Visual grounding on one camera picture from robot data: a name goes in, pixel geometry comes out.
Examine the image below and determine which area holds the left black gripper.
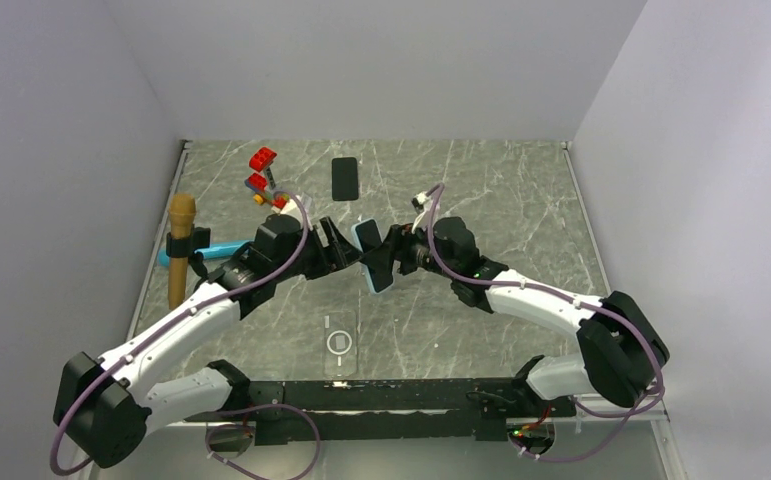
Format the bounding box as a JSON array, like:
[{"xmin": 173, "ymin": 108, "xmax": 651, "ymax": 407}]
[{"xmin": 273, "ymin": 216, "xmax": 363, "ymax": 283}]

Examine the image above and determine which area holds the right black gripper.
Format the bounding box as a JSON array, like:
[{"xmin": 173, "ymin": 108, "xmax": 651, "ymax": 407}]
[{"xmin": 361, "ymin": 219, "xmax": 458, "ymax": 281}]

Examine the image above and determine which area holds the phone with blue case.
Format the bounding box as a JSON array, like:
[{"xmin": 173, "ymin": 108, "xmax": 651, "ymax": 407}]
[{"xmin": 351, "ymin": 219, "xmax": 394, "ymax": 294}]

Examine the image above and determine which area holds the black phone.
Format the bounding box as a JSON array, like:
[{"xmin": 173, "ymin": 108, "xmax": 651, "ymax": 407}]
[{"xmin": 331, "ymin": 157, "xmax": 360, "ymax": 202}]

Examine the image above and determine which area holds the clear magsafe phone case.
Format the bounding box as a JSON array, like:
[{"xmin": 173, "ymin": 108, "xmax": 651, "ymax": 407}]
[{"xmin": 321, "ymin": 310, "xmax": 359, "ymax": 380}]

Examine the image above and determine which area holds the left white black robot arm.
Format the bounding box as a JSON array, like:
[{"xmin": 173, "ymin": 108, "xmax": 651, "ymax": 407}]
[{"xmin": 51, "ymin": 215, "xmax": 363, "ymax": 475}]

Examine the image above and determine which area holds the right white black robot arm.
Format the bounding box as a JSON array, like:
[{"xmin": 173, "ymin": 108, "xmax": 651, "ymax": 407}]
[{"xmin": 352, "ymin": 217, "xmax": 670, "ymax": 416}]

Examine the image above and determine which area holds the colourful toy brick car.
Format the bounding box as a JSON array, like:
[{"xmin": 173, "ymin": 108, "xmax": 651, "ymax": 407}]
[{"xmin": 245, "ymin": 146, "xmax": 288, "ymax": 213}]

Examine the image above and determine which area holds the blue marker pen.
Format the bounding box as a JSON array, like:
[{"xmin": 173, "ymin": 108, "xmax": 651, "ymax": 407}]
[{"xmin": 156, "ymin": 240, "xmax": 249, "ymax": 267}]

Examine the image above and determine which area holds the brown toy microphone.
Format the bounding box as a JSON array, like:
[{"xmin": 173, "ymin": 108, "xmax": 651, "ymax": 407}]
[{"xmin": 167, "ymin": 193, "xmax": 196, "ymax": 310}]

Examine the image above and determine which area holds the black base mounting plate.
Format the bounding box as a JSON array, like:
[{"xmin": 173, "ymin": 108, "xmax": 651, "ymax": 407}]
[{"xmin": 186, "ymin": 377, "xmax": 578, "ymax": 446}]

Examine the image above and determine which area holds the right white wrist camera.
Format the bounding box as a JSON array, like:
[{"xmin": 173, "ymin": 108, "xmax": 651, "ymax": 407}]
[{"xmin": 411, "ymin": 192, "xmax": 437, "ymax": 230}]

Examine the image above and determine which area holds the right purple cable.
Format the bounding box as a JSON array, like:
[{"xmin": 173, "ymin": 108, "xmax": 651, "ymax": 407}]
[{"xmin": 423, "ymin": 182, "xmax": 667, "ymax": 464}]

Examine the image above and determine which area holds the purple cable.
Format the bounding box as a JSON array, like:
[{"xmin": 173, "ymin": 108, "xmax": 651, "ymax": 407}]
[
  {"xmin": 48, "ymin": 192, "xmax": 324, "ymax": 480},
  {"xmin": 423, "ymin": 182, "xmax": 667, "ymax": 464}
]

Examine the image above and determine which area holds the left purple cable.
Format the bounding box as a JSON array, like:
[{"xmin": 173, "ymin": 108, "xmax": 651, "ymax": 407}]
[{"xmin": 48, "ymin": 192, "xmax": 324, "ymax": 480}]

